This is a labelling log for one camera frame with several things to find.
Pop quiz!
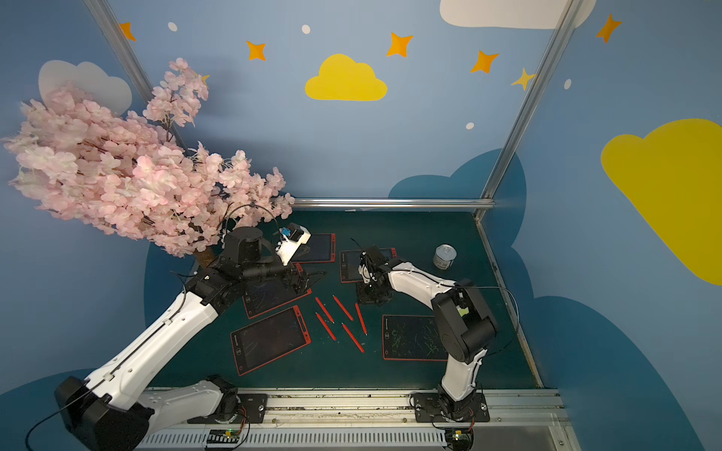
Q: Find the red tablet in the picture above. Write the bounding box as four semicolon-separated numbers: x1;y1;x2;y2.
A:
243;276;311;319
291;233;337;263
340;250;373;284
231;306;312;376
382;315;449;362

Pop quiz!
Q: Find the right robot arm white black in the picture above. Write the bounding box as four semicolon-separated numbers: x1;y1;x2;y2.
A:
356;246;499;422

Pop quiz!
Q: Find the right circuit board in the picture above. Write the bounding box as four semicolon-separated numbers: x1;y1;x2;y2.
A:
445;430;474;451

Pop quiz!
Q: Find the red stylus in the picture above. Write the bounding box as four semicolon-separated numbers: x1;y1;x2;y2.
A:
314;297;335;323
341;322;366;353
355;302;368;336
315;312;338;342
332;295;353;321

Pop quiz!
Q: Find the circuit board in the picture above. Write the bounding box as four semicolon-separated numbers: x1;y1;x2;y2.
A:
204;428;243;450
445;430;474;451

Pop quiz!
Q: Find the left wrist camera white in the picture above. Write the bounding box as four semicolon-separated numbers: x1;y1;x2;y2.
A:
276;223;311;266

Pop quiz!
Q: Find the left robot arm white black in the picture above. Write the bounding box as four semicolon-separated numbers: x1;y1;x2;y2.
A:
55;224;311;450

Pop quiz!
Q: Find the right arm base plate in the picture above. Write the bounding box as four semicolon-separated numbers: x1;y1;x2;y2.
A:
411;391;490;423

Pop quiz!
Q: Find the aluminium back rail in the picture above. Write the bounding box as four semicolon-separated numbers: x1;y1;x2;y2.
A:
293;197;494;210

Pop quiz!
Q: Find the aluminium rail frame front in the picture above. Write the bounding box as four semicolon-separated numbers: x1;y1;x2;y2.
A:
134;389;581;450

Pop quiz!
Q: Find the pink cherry blossom tree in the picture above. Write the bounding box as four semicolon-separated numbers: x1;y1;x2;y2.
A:
5;59;294;257

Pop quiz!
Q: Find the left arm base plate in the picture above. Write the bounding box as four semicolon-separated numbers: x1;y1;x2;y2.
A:
187;393;268;425

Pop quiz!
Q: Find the silver tin can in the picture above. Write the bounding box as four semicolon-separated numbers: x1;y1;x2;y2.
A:
432;244;457;271

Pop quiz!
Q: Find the left circuit board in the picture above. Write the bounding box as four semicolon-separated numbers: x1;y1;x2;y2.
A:
204;428;243;450

